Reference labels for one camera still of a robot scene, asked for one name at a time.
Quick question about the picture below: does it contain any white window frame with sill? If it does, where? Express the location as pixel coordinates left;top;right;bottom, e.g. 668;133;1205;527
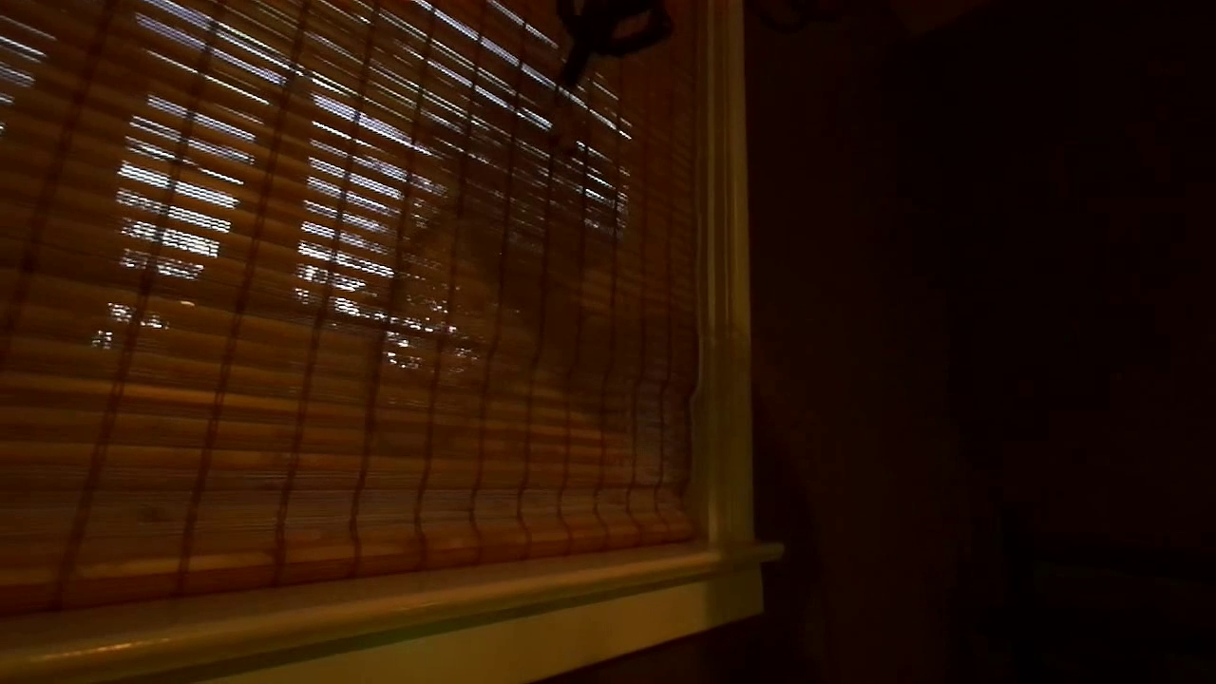
0;0;787;684

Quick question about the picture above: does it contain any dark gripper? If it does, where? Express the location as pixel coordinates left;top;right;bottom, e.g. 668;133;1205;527
557;0;672;91

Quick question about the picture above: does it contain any brown bamboo window blind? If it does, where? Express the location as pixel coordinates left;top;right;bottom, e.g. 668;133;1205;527
0;0;707;623

